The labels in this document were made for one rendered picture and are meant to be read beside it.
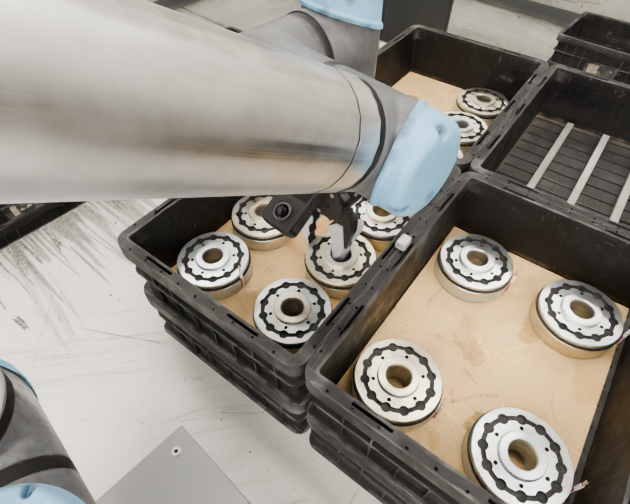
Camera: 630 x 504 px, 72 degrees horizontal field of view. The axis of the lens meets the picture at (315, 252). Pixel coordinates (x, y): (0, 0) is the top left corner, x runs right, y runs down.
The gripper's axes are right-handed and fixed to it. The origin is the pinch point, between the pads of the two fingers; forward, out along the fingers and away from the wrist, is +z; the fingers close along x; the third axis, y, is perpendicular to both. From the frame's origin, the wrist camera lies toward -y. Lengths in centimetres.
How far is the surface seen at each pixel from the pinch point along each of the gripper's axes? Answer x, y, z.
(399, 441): -23.5, -18.2, -7.9
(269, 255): 6.7, -4.3, 2.1
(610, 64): -10, 161, 31
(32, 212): 90, -16, 37
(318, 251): -0.2, -1.1, -1.1
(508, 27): 72, 304, 85
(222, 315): -1.5, -19.3, -7.9
